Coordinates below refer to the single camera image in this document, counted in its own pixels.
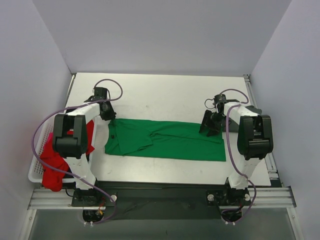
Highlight folded dark grey t shirt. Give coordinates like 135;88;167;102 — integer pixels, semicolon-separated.
221;105;262;133

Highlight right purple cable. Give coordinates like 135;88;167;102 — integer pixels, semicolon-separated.
204;88;257;223

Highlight green t shirt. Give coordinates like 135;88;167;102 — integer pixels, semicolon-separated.
104;118;227;162

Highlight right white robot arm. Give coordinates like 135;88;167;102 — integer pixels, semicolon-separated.
199;93;274;204

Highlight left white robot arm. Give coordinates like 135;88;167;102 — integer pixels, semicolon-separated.
52;87;116;206

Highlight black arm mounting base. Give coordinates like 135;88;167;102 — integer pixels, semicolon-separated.
71;181;254;222

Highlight white plastic laundry basket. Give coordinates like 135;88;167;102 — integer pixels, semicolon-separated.
28;116;97;184

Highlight pink t shirt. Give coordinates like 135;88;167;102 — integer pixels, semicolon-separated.
47;132;53;145

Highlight red t shirt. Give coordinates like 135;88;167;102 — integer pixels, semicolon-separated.
40;120;95;192

